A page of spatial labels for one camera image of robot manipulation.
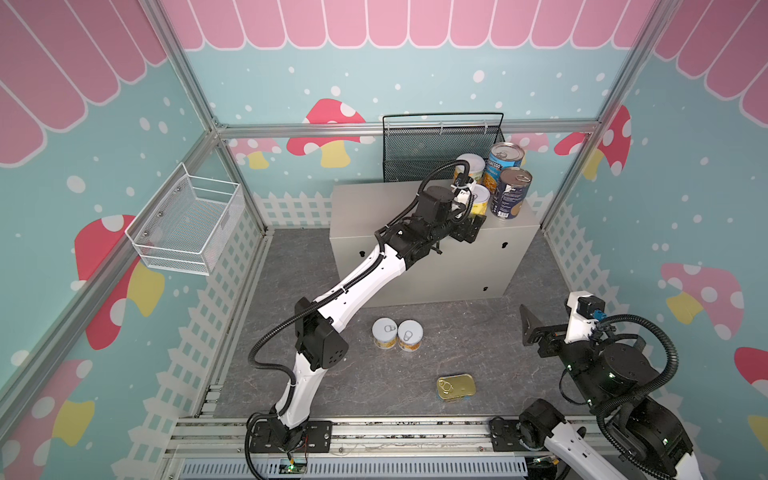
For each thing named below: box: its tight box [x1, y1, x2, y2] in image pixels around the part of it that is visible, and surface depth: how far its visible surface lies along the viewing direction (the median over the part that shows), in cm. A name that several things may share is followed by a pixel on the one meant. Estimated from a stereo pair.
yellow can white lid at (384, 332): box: [371, 317, 398, 350], surface depth 89 cm
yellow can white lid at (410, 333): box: [397, 319, 424, 352], surface depth 89 cm
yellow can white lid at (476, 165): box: [454, 153, 486, 180], surface depth 78 cm
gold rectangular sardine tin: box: [436, 374, 476, 400], surface depth 80 cm
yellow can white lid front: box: [471, 184, 491, 216], surface depth 73 cm
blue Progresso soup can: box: [483, 142, 525, 194], surface depth 76 cm
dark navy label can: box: [490, 167, 533, 220], surface depth 72 cm
